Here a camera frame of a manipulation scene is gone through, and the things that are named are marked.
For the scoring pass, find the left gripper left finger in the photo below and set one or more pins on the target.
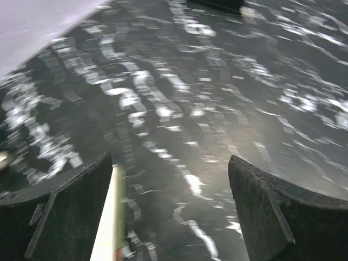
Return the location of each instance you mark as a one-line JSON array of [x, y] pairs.
[[58, 218]]

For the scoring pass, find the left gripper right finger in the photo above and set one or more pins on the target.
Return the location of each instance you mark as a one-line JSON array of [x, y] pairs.
[[283, 221]]

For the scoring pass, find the small beige cardboard box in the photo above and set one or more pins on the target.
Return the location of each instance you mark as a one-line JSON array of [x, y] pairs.
[[111, 230]]

